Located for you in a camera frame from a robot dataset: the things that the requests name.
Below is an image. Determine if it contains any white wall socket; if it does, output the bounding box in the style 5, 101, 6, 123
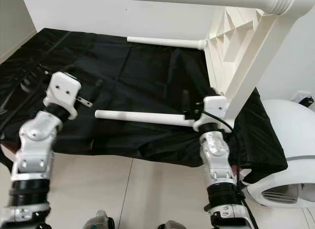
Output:
294, 91, 312, 102

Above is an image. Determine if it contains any white dome litter box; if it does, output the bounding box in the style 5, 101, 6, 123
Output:
244, 98, 315, 209

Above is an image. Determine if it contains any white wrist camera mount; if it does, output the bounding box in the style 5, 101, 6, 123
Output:
193, 95, 229, 132
43, 71, 82, 120

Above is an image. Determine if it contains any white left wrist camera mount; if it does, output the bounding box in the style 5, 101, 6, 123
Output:
43, 71, 82, 120

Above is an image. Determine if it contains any pink cloth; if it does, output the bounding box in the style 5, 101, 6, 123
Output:
0, 143, 16, 161

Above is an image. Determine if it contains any black power plug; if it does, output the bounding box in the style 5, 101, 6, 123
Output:
302, 96, 315, 108

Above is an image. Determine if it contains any white plastic table top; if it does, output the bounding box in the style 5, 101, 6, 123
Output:
203, 0, 315, 122

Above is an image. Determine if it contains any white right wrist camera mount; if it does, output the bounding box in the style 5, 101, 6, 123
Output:
193, 95, 229, 132

